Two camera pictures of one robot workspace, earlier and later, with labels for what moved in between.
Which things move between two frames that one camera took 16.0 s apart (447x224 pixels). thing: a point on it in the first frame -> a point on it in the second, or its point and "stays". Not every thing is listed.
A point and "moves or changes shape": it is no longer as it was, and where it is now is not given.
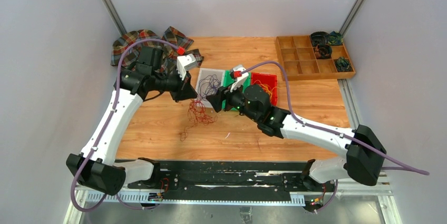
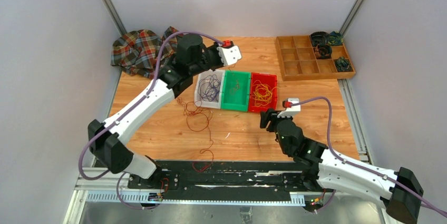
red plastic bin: [269, 82] stays
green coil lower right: [343, 65] stays
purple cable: [207, 85] stays
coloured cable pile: [196, 115] moves or changes shape
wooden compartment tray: [298, 60] stays
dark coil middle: [323, 51] stays
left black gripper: [185, 90] -> [214, 48]
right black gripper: [216, 99] -> [271, 115]
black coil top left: [319, 37] stays
